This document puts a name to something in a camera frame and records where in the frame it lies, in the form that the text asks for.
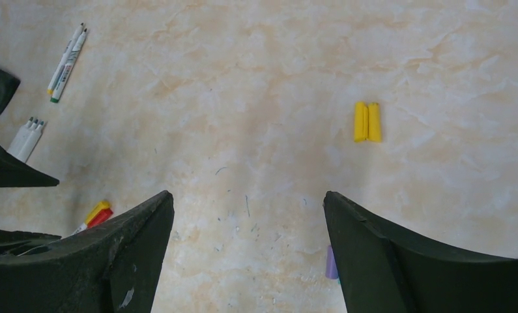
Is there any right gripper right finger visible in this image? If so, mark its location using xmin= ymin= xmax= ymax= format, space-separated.
xmin=323 ymin=191 xmax=518 ymax=312

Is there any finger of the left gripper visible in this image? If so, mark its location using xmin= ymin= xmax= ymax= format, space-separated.
xmin=0 ymin=146 xmax=59 ymax=188
xmin=0 ymin=230 xmax=61 ymax=256

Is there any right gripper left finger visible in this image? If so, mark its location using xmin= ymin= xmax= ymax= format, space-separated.
xmin=0 ymin=191 xmax=174 ymax=312

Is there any teal cap white marker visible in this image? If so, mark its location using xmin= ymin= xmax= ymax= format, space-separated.
xmin=18 ymin=121 xmax=45 ymax=162

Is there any purple pen cap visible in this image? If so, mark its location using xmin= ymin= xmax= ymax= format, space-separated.
xmin=325 ymin=245 xmax=339 ymax=280

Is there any orange cap white marker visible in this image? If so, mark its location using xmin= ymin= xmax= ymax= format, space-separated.
xmin=72 ymin=200 xmax=112 ymax=235

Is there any green end white marker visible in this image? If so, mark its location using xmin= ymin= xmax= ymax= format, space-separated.
xmin=50 ymin=26 xmax=87 ymax=103

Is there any yellow pen cap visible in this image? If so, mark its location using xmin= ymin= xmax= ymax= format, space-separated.
xmin=354 ymin=102 xmax=369 ymax=142
xmin=367 ymin=102 xmax=382 ymax=142

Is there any light blue cap marker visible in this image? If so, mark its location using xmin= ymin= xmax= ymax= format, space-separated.
xmin=7 ymin=117 xmax=35 ymax=157

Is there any red cap white marker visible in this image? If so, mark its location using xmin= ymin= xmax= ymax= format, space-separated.
xmin=87 ymin=209 xmax=113 ymax=229

